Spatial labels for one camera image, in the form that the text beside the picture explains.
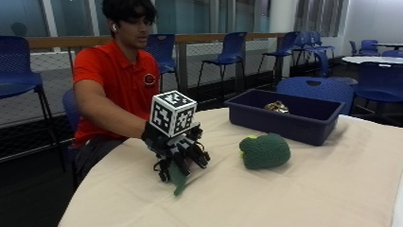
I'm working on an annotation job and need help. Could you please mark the white pillar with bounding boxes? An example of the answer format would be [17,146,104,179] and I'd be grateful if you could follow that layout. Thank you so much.
[269,0,299,34]

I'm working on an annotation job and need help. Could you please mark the wooden railing with mesh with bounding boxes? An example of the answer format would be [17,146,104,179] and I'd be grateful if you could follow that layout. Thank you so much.
[24,31,293,96]

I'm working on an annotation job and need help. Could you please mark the dark green soft toy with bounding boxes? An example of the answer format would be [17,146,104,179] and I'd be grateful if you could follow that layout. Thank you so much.
[169,160,190,198]

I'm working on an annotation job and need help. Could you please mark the gold crumpled toy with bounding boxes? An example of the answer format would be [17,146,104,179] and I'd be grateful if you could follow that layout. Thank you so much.
[264,100,291,114]

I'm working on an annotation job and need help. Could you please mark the white round table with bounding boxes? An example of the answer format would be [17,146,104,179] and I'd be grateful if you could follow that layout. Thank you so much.
[370,43,403,49]
[342,55,403,66]

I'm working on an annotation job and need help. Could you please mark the the person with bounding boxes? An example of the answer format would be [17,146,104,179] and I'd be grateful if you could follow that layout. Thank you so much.
[72,0,164,187]

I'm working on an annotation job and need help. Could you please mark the green crocheted broccoli toy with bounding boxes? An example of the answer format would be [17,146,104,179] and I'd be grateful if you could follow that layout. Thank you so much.
[238,132,293,170]

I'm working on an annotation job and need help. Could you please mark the beige tablecloth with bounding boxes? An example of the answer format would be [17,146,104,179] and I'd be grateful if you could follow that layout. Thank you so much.
[57,107,403,227]

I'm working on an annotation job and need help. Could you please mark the dark blue plastic bin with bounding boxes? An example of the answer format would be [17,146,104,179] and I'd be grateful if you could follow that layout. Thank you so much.
[225,89,346,148]

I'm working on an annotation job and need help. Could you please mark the blue plastic chair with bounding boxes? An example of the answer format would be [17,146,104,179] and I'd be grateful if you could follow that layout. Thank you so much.
[196,31,249,97]
[0,35,68,173]
[353,61,403,118]
[144,33,181,93]
[314,49,359,86]
[257,30,302,79]
[275,77,355,116]
[349,39,381,58]
[293,30,338,62]

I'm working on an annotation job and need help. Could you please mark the vertical window blinds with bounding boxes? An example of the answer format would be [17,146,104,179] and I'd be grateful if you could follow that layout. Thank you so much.
[294,0,346,38]

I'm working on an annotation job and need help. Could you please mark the white cube with black markers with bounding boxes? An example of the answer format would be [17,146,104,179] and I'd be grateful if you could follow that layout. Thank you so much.
[149,90,200,138]

